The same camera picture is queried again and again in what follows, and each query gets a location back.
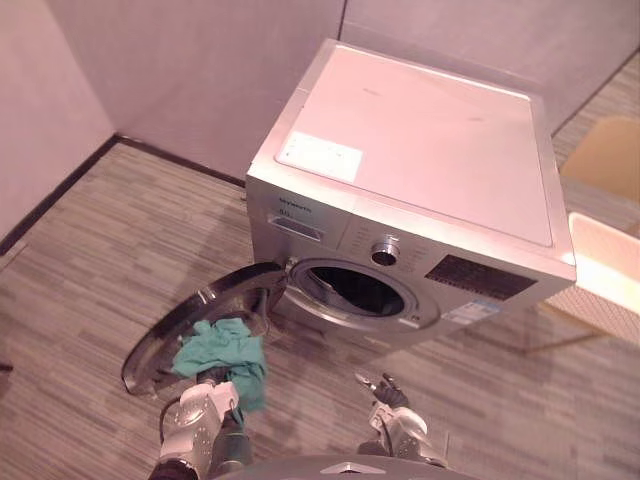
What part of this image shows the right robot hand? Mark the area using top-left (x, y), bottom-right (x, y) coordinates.
top-left (354, 370), bottom-right (412, 408)

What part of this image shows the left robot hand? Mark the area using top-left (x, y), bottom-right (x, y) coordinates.
top-left (196, 366), bottom-right (242, 390)

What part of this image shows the teal green cloth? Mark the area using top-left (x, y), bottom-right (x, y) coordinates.
top-left (171, 319), bottom-right (269, 414)

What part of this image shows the round chrome washing machine door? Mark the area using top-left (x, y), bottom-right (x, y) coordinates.
top-left (119, 261), bottom-right (292, 400)

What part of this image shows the silver front-load washing machine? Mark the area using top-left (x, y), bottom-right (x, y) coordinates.
top-left (244, 38), bottom-right (579, 354)

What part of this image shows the white perforated laundry basket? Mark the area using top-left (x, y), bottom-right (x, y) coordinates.
top-left (543, 211), bottom-right (640, 346)

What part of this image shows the grey robot torso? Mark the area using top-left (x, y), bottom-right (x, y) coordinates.
top-left (238, 453), bottom-right (454, 480)

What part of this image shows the white blue energy label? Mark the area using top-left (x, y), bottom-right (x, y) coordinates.
top-left (441, 298), bottom-right (509, 327)

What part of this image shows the chrome washer control knob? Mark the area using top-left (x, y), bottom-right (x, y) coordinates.
top-left (370, 234), bottom-right (402, 266)

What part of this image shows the black washer display panel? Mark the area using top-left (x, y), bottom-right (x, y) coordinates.
top-left (423, 254), bottom-right (539, 302)

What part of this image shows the washer detergent drawer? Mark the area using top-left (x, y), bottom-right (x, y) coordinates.
top-left (266, 211), bottom-right (335, 242)

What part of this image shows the white sticker on washer lid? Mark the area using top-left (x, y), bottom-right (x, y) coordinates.
top-left (274, 130), bottom-right (364, 185)

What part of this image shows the yellow chair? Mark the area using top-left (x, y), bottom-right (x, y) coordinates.
top-left (559, 116), bottom-right (640, 202)

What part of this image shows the black wall baseboard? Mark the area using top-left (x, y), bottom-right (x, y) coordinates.
top-left (0, 133), bottom-right (247, 255)

